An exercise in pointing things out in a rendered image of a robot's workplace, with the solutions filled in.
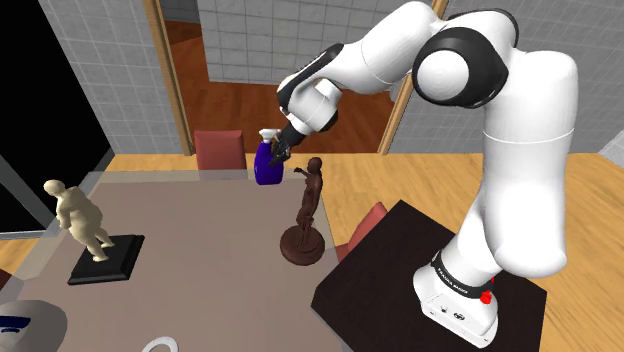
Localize blue spray bottle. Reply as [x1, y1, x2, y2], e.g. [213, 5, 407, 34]
[254, 128, 285, 186]

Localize dark brown figure statue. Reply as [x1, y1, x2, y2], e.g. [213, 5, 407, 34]
[279, 156, 326, 267]

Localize dark robot stand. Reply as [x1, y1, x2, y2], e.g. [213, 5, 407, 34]
[310, 199, 548, 352]

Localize beige figure on black base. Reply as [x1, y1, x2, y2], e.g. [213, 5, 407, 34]
[43, 179, 146, 286]

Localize dark window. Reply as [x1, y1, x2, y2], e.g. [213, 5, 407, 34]
[0, 0, 116, 241]

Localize grey rounded object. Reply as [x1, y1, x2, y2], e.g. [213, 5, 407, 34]
[0, 299, 69, 352]

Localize wooden door frame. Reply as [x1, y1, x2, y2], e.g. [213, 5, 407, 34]
[142, 0, 450, 157]

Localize white ring object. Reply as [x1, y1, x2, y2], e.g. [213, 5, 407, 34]
[141, 335, 180, 352]

